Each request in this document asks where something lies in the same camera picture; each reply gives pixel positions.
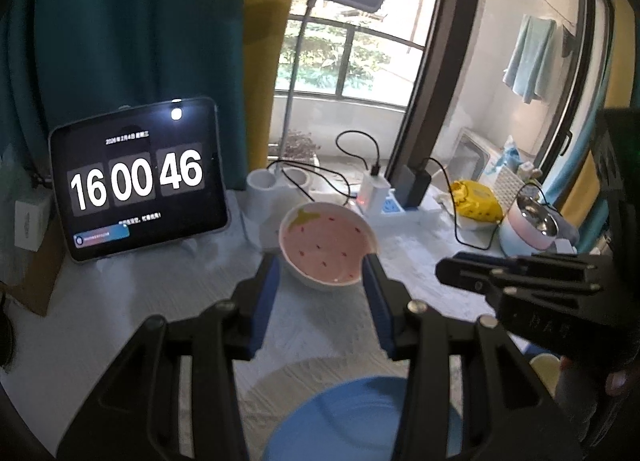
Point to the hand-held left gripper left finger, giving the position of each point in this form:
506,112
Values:
265,301

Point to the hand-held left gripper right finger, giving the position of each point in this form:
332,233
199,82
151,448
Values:
380,301

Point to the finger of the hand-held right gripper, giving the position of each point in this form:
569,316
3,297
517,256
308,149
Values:
465,276
550,265

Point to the beige bowl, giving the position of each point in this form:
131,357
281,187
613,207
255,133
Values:
544,372

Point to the pink strawberry bowl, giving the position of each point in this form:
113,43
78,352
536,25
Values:
325,241

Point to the blue plate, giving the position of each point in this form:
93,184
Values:
340,421

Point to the person's right hand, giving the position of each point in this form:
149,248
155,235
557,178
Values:
622,382

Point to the light blue bowl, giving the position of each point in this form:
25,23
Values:
515,242

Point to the yellow curtain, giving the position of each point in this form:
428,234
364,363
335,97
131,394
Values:
260,91
585,186

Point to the white mesh basket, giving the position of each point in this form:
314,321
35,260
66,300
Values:
510,186

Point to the white power strip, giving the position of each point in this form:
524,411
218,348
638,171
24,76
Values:
395,208

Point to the black power adapter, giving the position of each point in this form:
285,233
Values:
414,186

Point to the white charger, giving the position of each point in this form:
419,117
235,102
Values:
372,193

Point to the blue white packet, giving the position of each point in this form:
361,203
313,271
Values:
505,156

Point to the potted plant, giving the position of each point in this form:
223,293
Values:
300,143

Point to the tablet with clock display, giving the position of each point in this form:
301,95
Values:
135,181

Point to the light blue hanging towel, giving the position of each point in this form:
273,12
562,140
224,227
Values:
530,56

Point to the dark hanging garment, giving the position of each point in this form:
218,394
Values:
567,41

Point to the cardboard box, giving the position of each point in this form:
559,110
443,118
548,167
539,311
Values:
40,281

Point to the small white box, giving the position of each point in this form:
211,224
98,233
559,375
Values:
32,223

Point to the balcony railing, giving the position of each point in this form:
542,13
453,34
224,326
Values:
350,31

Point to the dark sliding door frame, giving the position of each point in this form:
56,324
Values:
435,66

